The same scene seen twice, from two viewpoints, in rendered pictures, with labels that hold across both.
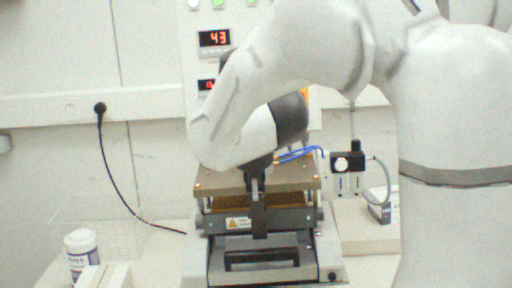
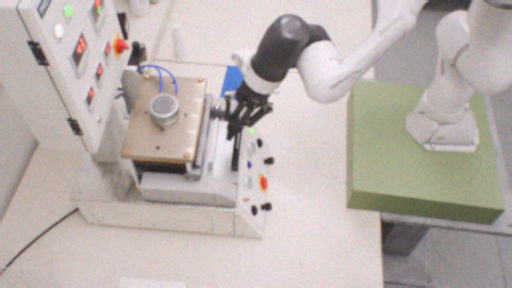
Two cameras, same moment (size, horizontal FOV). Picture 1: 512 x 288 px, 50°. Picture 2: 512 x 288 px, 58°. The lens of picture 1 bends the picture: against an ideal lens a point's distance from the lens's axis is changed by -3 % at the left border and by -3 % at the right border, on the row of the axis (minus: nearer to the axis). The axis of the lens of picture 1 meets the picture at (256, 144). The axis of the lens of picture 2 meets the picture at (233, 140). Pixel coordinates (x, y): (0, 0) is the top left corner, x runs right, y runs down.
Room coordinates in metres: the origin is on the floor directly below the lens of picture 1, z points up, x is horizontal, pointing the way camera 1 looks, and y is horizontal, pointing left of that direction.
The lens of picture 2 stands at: (0.91, 0.74, 2.03)
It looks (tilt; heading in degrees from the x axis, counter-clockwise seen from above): 54 degrees down; 276
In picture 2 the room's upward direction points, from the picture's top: 2 degrees counter-clockwise
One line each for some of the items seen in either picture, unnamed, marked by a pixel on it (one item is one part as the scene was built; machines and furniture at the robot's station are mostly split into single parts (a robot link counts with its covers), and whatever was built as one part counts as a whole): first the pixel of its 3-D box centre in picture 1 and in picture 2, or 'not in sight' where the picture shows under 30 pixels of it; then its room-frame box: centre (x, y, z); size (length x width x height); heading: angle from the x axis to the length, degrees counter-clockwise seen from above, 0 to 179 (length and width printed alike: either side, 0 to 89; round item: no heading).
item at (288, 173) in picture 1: (265, 175); (157, 113); (1.20, -0.02, 1.08); 0.31 x 0.24 x 0.13; 89
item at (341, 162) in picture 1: (346, 169); (140, 67); (1.30, -0.22, 1.05); 0.15 x 0.05 x 0.15; 89
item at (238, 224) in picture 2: not in sight; (181, 165); (1.16, -0.01, 0.84); 0.53 x 0.37 x 0.17; 179
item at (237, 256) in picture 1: (261, 258); (237, 144); (0.99, 0.01, 0.99); 0.15 x 0.02 x 0.04; 89
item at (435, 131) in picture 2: not in sight; (449, 116); (0.36, -0.18, 0.93); 0.22 x 0.19 x 0.14; 172
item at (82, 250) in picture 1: (83, 257); not in sight; (1.35, 0.49, 0.82); 0.09 x 0.09 x 0.15
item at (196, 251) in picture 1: (199, 246); (189, 189); (1.11, 0.14, 0.96); 0.25 x 0.05 x 0.07; 179
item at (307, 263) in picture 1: (261, 235); (189, 145); (1.13, 0.00, 0.97); 0.30 x 0.22 x 0.08; 179
